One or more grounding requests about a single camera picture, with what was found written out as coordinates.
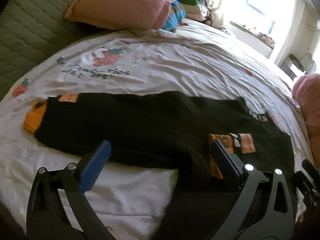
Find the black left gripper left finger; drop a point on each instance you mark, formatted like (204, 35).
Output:
(46, 216)

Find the black small pants garment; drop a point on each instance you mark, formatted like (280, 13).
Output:
(169, 130)

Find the grey quilted headboard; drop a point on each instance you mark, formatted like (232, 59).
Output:
(31, 32)

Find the pink pillow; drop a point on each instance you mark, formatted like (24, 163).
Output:
(120, 14)

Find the green window sill clutter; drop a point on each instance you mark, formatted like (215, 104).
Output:
(265, 38)

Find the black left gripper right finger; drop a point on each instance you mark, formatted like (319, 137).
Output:
(278, 220)

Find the blue striped blanket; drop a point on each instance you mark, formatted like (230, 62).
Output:
(176, 15)

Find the white strawberry print bedsheet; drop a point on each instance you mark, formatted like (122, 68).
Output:
(196, 61)

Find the rolled pink duvet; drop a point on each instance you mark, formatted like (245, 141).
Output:
(306, 92)

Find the pile of folded clothes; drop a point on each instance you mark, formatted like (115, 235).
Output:
(197, 10)

